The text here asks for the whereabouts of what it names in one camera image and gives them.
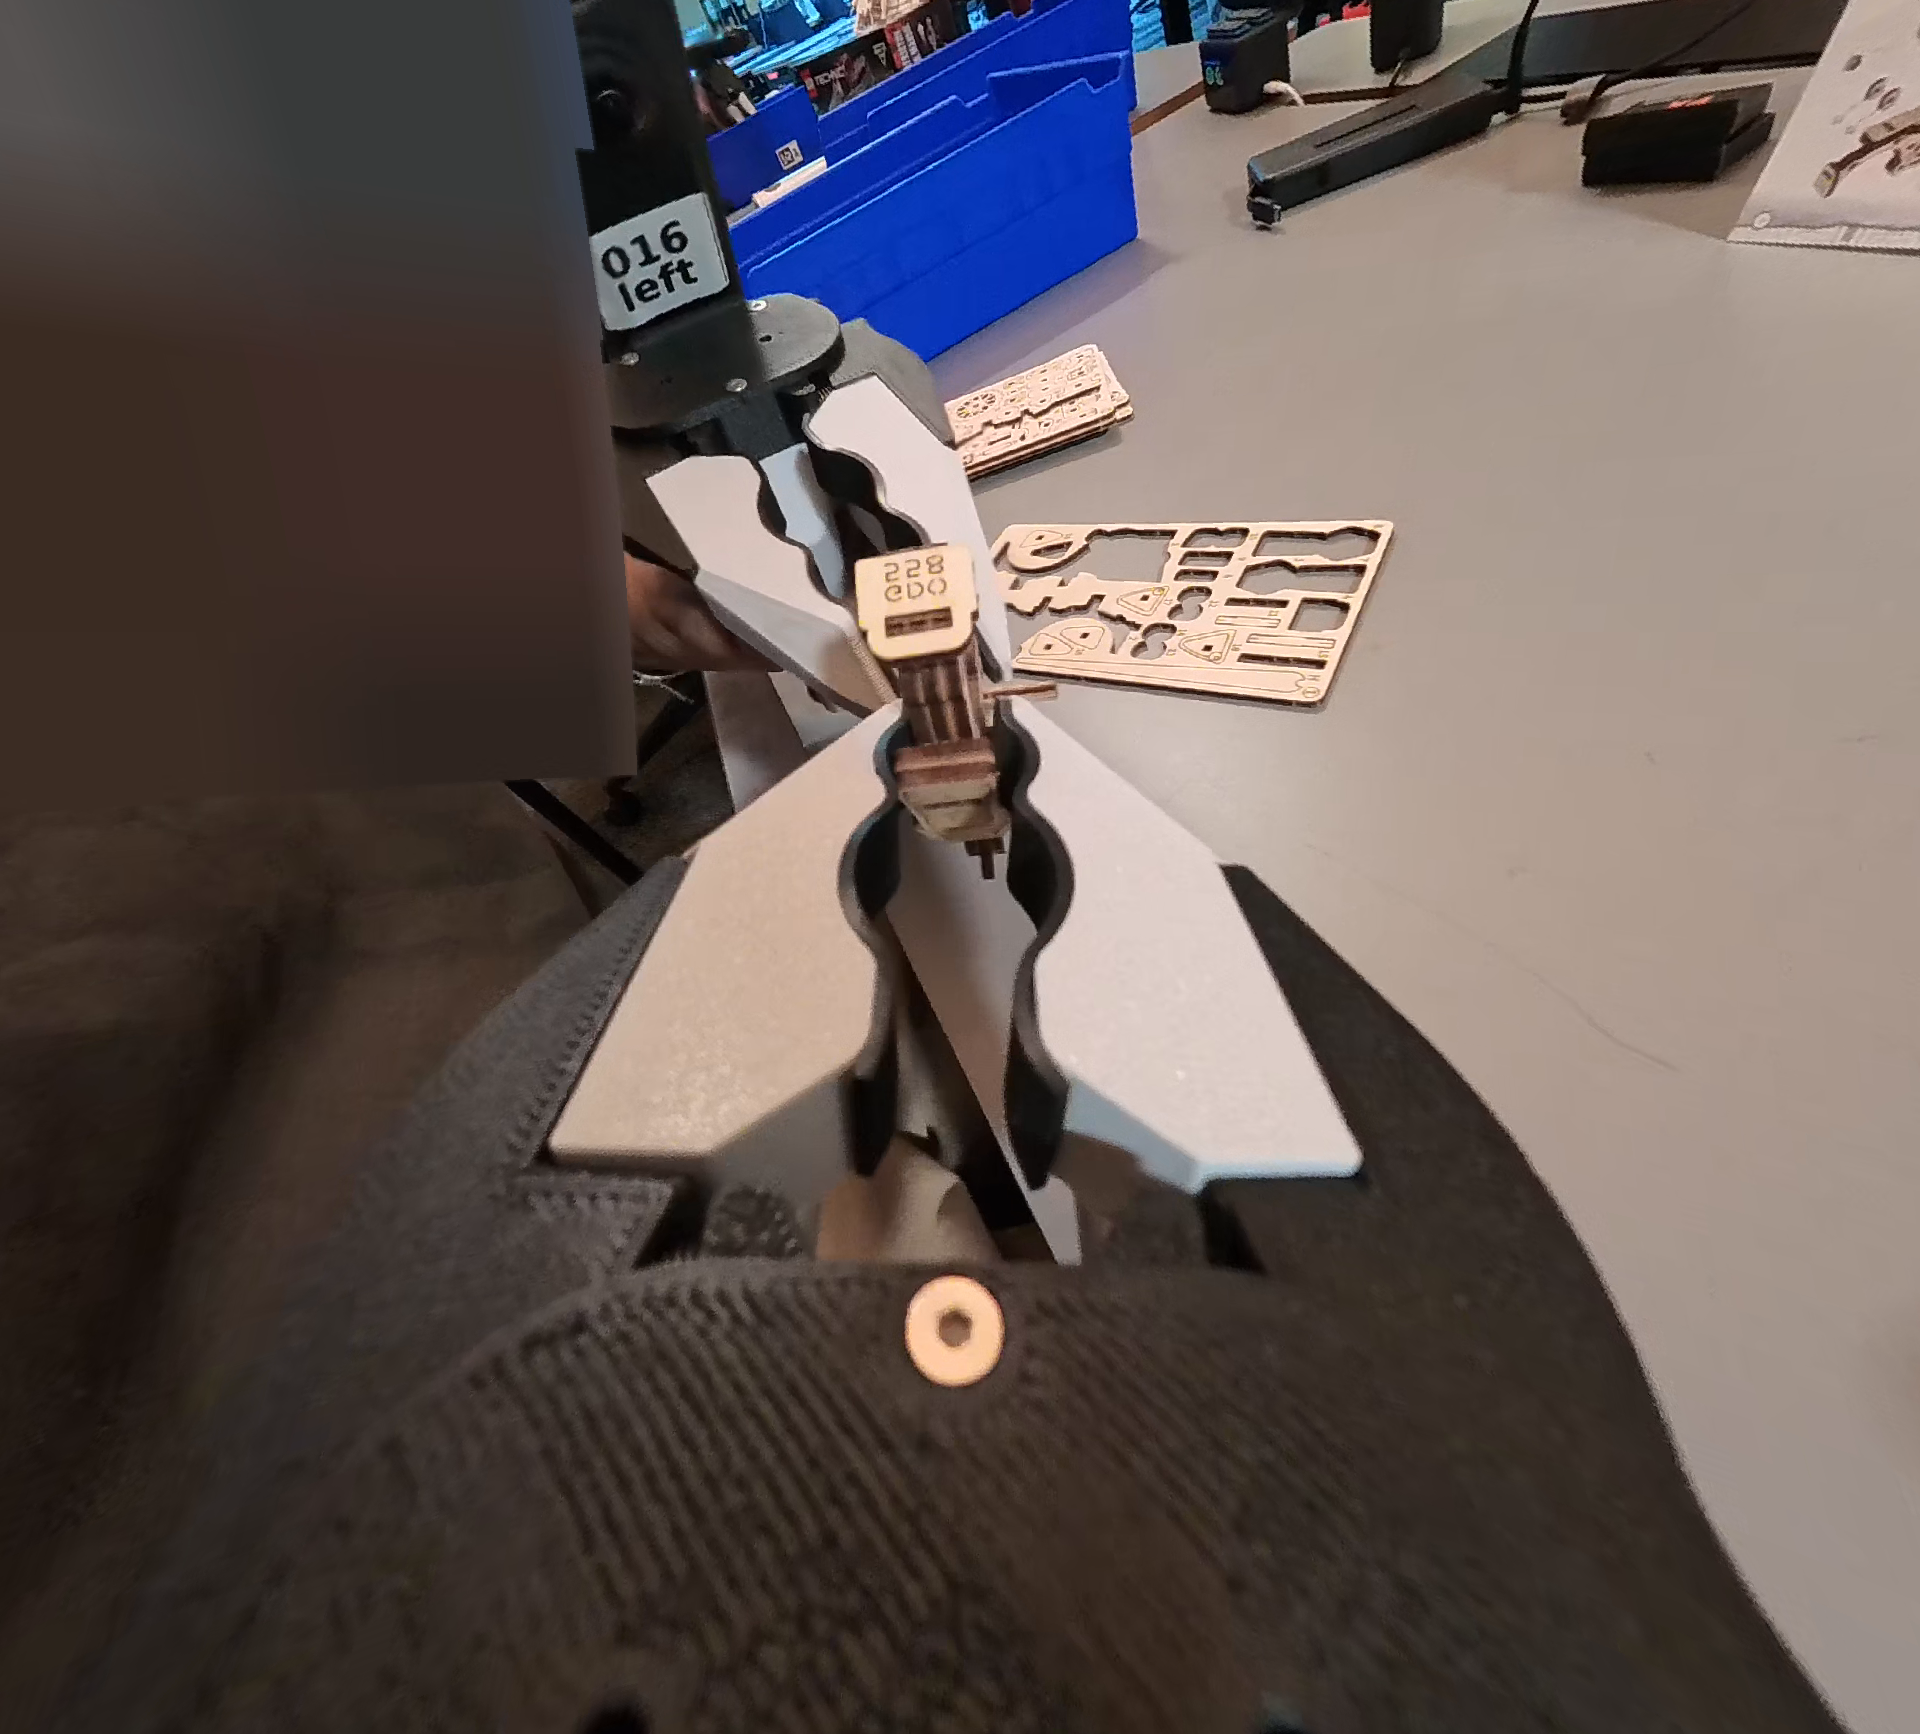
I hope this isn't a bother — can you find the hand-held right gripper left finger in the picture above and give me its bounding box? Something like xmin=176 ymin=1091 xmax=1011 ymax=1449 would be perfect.
xmin=546 ymin=698 xmax=910 ymax=1225

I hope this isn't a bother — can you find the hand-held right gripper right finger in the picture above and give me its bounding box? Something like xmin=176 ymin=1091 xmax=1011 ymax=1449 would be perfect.
xmin=1002 ymin=698 xmax=1368 ymax=1264

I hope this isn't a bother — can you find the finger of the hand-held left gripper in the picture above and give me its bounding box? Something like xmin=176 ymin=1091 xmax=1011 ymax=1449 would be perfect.
xmin=803 ymin=380 xmax=1001 ymax=618
xmin=645 ymin=449 xmax=880 ymax=720

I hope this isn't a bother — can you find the layered wooden model assembly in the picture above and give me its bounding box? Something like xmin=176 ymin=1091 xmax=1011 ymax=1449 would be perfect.
xmin=852 ymin=548 xmax=1060 ymax=883

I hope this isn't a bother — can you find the grey desk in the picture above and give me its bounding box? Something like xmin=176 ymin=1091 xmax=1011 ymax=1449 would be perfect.
xmin=720 ymin=0 xmax=1920 ymax=1734

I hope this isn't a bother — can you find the person's left hand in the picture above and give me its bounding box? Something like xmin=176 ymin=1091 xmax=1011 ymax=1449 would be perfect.
xmin=626 ymin=555 xmax=787 ymax=674

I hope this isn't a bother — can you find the stack of wooden sheets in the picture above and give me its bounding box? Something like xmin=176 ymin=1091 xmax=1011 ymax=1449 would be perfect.
xmin=943 ymin=345 xmax=1139 ymax=480

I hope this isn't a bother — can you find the blue plastic bin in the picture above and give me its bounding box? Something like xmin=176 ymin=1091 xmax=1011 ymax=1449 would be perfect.
xmin=724 ymin=54 xmax=1142 ymax=364
xmin=703 ymin=0 xmax=1139 ymax=213

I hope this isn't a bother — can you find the laser-cut plywood parts sheet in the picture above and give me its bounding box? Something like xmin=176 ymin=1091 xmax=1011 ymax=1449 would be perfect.
xmin=991 ymin=517 xmax=1398 ymax=713

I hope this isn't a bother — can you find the black charger with display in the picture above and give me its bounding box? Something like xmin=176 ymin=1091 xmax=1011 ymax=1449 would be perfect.
xmin=1201 ymin=0 xmax=1308 ymax=115

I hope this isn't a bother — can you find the long black device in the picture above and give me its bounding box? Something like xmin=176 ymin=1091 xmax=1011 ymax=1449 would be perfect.
xmin=1245 ymin=68 xmax=1502 ymax=233

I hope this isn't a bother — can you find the flat black box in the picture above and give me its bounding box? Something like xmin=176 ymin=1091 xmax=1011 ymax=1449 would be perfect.
xmin=1579 ymin=84 xmax=1780 ymax=187

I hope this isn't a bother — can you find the grey monitor base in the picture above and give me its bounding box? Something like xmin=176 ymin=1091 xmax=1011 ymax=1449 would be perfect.
xmin=1484 ymin=0 xmax=1884 ymax=85

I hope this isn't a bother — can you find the white instruction sheet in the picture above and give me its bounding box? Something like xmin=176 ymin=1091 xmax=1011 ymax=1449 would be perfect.
xmin=1728 ymin=0 xmax=1920 ymax=254

